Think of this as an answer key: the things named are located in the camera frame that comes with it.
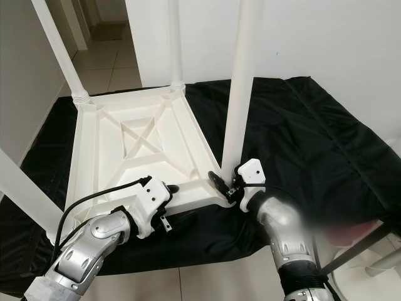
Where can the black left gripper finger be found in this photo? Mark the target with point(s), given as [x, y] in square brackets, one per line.
[172, 187]

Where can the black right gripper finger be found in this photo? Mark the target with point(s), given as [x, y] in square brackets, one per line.
[218, 182]

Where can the white plastic children table top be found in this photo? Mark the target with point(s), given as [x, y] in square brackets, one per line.
[138, 150]

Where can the white plastic table leg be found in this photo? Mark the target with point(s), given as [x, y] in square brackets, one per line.
[59, 50]
[244, 81]
[31, 194]
[175, 44]

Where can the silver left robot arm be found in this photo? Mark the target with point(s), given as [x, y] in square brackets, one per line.
[88, 251]

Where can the black fabric table cloth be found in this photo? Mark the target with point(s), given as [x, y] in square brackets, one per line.
[319, 138]

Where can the pink round stool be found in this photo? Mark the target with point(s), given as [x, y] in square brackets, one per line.
[354, 233]

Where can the black metal pole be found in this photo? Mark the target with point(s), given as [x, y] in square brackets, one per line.
[360, 249]

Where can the white round floor fan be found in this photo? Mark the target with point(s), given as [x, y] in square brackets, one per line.
[373, 269]

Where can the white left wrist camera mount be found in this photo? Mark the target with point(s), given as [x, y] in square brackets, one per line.
[151, 195]

